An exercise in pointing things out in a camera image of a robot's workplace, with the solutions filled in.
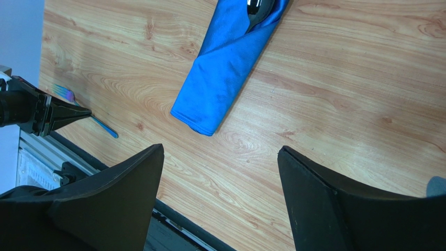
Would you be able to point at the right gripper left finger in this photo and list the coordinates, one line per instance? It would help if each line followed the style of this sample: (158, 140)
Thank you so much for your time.
(109, 210)

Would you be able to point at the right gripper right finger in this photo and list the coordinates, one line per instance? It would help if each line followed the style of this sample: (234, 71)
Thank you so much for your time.
(330, 211)

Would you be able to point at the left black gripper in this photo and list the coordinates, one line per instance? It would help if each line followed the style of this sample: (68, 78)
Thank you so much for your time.
(35, 111)

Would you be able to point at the blue cloth napkin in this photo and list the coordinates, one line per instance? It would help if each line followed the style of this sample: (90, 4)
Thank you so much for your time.
(228, 54)

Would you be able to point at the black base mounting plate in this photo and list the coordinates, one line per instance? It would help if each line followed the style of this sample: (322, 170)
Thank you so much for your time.
(168, 230)

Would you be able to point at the aluminium frame rail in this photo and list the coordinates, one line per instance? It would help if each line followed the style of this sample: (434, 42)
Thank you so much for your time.
(39, 157)

